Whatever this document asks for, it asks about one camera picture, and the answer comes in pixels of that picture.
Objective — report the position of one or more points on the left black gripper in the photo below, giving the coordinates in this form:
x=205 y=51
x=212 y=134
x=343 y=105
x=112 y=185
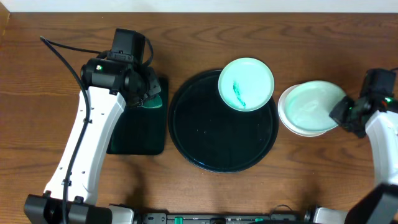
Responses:
x=150 y=90

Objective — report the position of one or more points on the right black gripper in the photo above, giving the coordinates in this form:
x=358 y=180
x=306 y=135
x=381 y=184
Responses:
x=336 y=114

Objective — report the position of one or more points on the green sponge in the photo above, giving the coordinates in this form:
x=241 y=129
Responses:
x=152 y=102

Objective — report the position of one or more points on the mint green plate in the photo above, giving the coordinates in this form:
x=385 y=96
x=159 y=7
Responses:
x=246 y=84
x=308 y=105

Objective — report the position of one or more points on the white plate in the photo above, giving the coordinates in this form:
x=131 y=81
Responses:
x=287 y=123

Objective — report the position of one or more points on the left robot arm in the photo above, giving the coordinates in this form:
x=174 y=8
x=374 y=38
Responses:
x=108 y=86

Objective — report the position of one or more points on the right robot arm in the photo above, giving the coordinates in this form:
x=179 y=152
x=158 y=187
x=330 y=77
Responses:
x=373 y=116

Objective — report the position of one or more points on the rectangular black tray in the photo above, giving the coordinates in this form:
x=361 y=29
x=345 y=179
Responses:
x=141 y=131

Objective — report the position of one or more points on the round black tray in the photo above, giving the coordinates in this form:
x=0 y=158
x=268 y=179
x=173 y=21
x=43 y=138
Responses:
x=215 y=137

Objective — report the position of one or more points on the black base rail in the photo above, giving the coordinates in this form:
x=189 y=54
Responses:
x=279 y=214

